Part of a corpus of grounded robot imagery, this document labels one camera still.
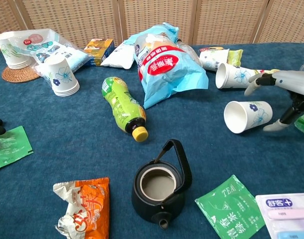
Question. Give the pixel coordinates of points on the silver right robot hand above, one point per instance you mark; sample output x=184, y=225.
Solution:
x=295, y=81

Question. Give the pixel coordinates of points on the white flower paper cup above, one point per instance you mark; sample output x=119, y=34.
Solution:
x=235, y=76
x=213, y=59
x=249, y=115

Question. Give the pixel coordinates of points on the clear blue plastic bag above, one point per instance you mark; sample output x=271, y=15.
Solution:
x=72, y=56

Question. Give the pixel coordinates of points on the plain green tea sachet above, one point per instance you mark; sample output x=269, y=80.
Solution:
x=11, y=149

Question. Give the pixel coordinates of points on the lip balm blister pack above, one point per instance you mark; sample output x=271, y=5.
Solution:
x=258, y=71

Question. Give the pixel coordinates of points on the round woven rattan coaster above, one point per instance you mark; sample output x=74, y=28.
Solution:
x=18, y=74

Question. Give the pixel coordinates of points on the yellow-green snack packet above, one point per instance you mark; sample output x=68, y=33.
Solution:
x=235, y=57

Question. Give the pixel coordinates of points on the bagged stack of paper cups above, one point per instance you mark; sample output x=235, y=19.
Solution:
x=11, y=53

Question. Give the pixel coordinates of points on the stack of flower paper cups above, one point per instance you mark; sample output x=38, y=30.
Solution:
x=62, y=77

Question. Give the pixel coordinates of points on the red and yellow flat packet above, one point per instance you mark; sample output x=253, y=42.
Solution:
x=211, y=48

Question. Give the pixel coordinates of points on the green tea bottle yellow cap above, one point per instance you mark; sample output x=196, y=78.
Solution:
x=119, y=104

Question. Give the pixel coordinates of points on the orange crumpled snack bag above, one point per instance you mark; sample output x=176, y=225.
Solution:
x=92, y=211

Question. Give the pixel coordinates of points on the large light blue plastic bag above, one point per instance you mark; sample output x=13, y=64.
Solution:
x=167, y=69

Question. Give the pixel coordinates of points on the yellow and blue carton box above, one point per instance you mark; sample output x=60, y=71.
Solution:
x=101, y=51

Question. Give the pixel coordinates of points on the white toothbrush package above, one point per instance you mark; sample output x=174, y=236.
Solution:
x=289, y=219

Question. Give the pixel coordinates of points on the white plastic pouch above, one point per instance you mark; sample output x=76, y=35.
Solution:
x=118, y=58

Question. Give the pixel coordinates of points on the green tea sachet with TEA print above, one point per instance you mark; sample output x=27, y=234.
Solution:
x=231, y=216

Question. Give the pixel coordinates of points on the woven wooden folding screen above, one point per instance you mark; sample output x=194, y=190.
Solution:
x=152, y=15

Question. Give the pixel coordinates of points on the black cast iron teapot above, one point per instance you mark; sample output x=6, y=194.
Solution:
x=154, y=209

